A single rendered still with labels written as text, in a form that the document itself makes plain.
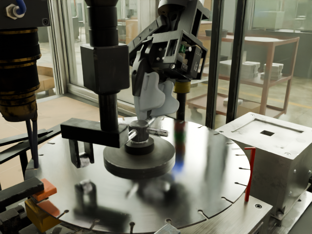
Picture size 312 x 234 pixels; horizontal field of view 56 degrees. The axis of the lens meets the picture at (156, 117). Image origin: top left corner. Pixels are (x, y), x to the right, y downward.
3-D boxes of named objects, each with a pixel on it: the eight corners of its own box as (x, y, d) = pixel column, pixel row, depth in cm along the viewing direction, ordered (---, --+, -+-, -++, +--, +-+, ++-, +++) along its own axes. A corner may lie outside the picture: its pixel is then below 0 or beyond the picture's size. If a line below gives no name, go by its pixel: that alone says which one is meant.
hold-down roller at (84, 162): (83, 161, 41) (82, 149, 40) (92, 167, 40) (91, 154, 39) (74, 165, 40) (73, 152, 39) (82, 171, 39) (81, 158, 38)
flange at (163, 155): (166, 179, 39) (167, 163, 38) (90, 168, 42) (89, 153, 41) (180, 143, 49) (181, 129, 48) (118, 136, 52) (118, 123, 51)
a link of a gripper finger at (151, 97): (151, 129, 42) (165, 68, 43) (124, 125, 46) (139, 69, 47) (164, 133, 44) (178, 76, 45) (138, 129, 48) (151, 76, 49)
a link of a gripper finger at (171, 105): (164, 133, 44) (178, 76, 45) (137, 129, 48) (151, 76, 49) (176, 138, 46) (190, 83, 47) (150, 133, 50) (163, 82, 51)
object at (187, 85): (180, 87, 75) (180, 76, 74) (194, 91, 72) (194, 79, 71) (168, 91, 72) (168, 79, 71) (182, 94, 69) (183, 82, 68)
